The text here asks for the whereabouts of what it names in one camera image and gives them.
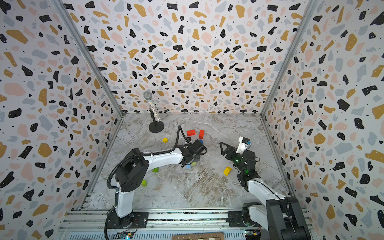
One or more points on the red block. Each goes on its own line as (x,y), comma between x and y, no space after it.
(191,133)
(201,134)

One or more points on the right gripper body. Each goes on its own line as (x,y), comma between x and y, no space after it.
(233,154)

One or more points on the glitter silver microphone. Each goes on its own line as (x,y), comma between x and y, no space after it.
(153,108)

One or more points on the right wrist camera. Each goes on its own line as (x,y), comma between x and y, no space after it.
(244,144)

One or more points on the yellow block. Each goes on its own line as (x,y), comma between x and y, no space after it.
(227,171)

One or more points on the cardboard wooden tray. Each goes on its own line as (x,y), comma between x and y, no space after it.
(201,236)

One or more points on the red upright block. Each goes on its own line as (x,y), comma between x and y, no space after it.
(201,134)

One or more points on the black microphone stand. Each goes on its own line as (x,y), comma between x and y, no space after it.
(155,127)

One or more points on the lime green round block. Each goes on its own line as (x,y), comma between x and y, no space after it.
(144,183)

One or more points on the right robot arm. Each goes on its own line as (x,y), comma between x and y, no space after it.
(278,214)

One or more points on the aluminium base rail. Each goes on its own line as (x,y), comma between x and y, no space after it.
(162,219)

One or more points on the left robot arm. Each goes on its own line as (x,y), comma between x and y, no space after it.
(129,174)

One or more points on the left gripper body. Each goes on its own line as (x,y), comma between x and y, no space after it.
(196,159)

